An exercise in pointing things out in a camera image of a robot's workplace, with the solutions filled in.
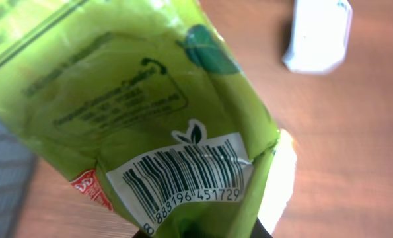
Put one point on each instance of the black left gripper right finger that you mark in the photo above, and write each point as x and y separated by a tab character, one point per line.
259	231

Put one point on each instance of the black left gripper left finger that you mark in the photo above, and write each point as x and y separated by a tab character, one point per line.
141	234

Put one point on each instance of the green snack pouch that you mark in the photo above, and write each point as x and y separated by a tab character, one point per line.
140	105

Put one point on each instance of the white tube gold cap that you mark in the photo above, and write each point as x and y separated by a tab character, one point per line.
280	183

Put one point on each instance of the grey plastic mesh basket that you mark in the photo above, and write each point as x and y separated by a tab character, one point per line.
17	164

